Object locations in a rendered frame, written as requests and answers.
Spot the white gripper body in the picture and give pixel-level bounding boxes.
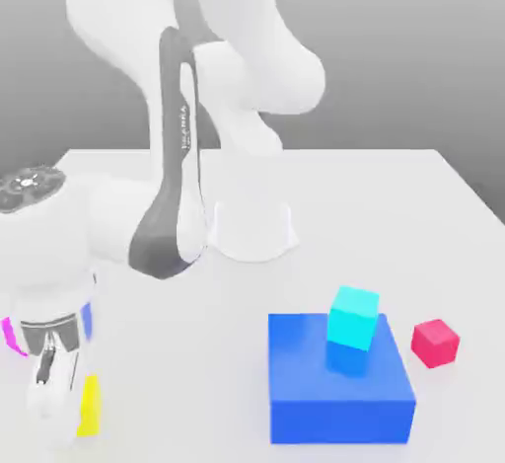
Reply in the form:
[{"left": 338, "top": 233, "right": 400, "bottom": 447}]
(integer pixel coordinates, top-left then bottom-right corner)
[{"left": 26, "top": 349, "right": 87, "bottom": 451}]

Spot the small yellow cube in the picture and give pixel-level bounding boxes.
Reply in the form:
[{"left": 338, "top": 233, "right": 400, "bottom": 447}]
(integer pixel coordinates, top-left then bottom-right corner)
[{"left": 76, "top": 373, "right": 101, "bottom": 438}]

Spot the small magenta cube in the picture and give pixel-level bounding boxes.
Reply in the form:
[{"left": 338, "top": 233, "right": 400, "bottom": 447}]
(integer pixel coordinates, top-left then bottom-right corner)
[{"left": 0, "top": 315, "right": 30, "bottom": 358}]

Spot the small blue cube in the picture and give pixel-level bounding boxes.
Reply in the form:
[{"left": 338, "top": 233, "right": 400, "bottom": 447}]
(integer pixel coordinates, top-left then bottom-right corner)
[{"left": 80, "top": 301, "right": 94, "bottom": 341}]

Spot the small cyan cube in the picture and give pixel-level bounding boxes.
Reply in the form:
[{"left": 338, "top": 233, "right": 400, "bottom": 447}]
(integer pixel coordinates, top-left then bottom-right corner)
[{"left": 325, "top": 284, "right": 381, "bottom": 352}]

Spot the small red cube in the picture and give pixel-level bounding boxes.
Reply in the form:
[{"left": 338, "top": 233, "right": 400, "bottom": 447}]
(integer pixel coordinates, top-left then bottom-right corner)
[{"left": 410, "top": 318, "right": 462, "bottom": 370}]

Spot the large blue box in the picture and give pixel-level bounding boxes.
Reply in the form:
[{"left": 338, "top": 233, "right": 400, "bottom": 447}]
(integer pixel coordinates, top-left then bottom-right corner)
[{"left": 267, "top": 312, "right": 417, "bottom": 445}]

